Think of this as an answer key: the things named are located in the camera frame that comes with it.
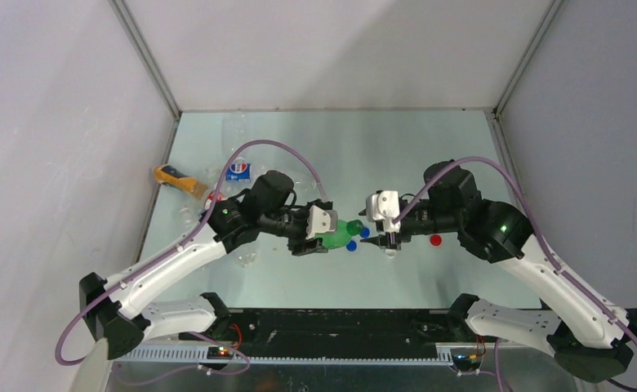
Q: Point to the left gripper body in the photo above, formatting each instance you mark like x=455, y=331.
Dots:
x=287, y=222

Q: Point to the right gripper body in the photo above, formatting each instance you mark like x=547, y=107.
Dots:
x=422, y=218

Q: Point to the green bottle cap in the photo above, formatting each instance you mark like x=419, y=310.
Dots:
x=354, y=227

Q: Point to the green plastic bottle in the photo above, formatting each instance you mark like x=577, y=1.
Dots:
x=338, y=239

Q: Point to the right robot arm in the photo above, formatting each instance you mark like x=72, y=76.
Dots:
x=587, y=335

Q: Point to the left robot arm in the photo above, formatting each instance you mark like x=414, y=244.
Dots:
x=123, y=309

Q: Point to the red bottle cap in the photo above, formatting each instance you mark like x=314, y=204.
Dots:
x=435, y=240

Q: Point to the clear crushed plastic bottle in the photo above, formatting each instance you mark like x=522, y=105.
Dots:
x=244, y=257

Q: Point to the clear bottle with blue label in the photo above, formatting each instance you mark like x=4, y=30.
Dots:
x=241, y=174

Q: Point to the orange bottle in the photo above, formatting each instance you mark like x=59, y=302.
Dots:
x=168, y=175

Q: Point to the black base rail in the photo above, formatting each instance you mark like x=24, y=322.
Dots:
x=339, y=333

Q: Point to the clear bottle with red ring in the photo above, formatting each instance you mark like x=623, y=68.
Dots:
x=193, y=209

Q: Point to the white cable duct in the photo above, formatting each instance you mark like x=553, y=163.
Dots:
x=203, y=354

